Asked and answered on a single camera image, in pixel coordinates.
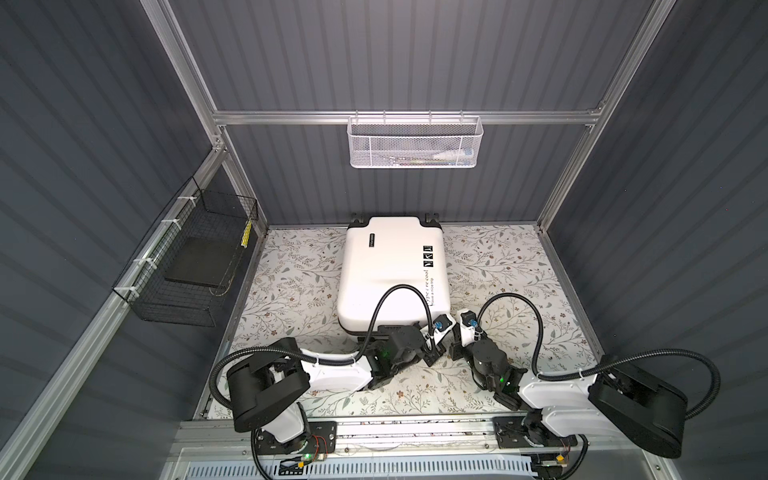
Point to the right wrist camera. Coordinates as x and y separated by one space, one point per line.
470 329

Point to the black wire mesh basket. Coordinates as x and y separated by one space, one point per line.
190 272

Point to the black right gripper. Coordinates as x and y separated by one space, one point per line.
456 347

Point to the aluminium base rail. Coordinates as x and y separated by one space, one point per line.
378 435

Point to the white vented cable duct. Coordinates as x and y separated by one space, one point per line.
426 467

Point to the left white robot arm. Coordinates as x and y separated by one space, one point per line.
266 383

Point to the toothpaste tube in basket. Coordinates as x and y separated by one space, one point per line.
457 156

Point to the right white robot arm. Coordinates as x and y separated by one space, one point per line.
624 401

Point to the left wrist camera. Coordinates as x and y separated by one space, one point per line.
442 325

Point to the white wire mesh basket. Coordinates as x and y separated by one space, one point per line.
409 142

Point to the white hard-shell suitcase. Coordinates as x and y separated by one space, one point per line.
380 252

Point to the yellow tag on basket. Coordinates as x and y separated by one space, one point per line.
246 234

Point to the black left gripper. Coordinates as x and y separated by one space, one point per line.
434 355

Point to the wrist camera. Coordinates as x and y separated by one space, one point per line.
442 325
470 329

